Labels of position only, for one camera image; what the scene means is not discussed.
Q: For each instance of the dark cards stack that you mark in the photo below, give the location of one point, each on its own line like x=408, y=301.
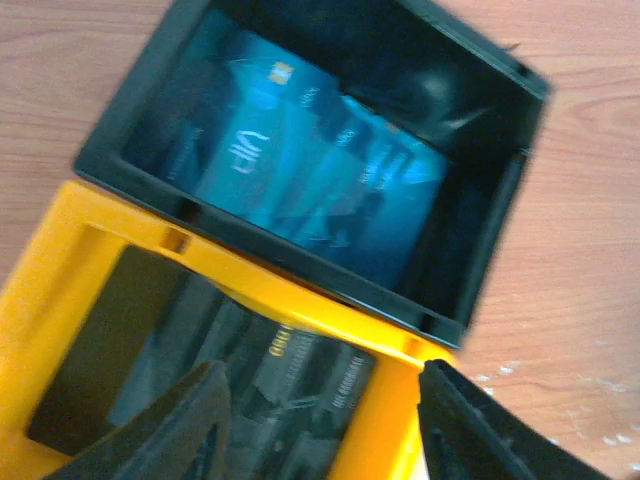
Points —
x=293, y=394

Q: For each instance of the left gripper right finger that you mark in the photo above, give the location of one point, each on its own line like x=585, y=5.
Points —
x=466, y=434

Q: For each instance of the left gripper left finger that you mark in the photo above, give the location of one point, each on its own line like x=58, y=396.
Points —
x=182, y=435

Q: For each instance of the blue cards stack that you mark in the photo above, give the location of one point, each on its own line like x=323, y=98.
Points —
x=275, y=143

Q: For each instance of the yellow bin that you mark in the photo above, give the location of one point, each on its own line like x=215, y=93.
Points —
x=73, y=252

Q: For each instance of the black bin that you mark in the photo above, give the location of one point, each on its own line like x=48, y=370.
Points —
x=413, y=63

